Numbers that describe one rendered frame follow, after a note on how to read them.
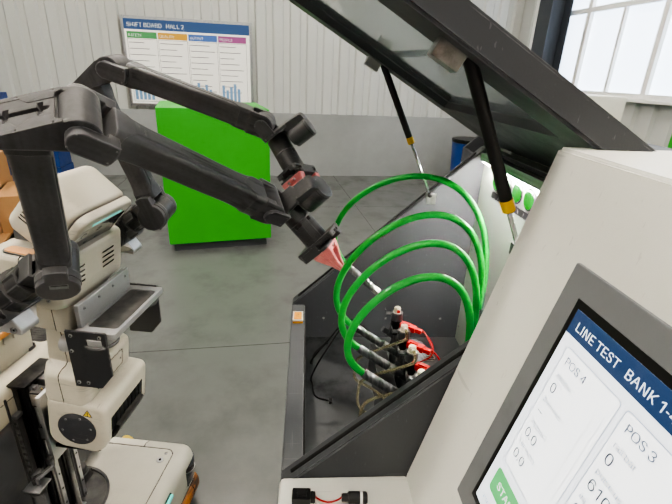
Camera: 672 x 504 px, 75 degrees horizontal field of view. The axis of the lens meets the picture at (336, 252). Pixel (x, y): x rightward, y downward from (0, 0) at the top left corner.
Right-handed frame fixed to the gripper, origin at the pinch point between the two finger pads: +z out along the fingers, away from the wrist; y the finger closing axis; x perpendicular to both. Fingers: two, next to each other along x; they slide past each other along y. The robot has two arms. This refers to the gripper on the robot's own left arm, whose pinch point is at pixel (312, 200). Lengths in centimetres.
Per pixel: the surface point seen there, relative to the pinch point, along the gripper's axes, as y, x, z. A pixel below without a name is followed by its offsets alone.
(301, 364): -8.8, 21.1, 35.0
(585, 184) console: -39, -51, 34
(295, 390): -17.2, 19.3, 39.4
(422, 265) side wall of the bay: 33.0, -4.7, 27.0
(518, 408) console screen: -44, -32, 52
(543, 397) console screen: -46, -36, 51
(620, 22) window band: 534, -192, -126
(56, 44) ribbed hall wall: 267, 363, -516
